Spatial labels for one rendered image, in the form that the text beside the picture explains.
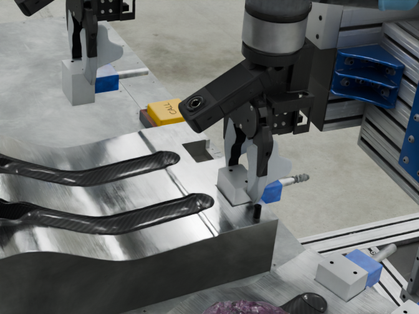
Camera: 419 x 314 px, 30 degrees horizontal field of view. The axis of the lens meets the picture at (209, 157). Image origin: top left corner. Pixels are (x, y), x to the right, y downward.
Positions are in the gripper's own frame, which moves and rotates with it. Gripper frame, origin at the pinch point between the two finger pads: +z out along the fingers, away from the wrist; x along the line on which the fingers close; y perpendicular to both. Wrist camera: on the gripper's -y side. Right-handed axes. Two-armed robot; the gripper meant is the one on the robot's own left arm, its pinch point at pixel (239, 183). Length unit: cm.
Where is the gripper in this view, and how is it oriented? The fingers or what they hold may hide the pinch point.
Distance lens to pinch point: 103.9
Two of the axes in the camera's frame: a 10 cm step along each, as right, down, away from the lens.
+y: 8.9, -1.8, 4.1
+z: -0.8, 8.3, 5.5
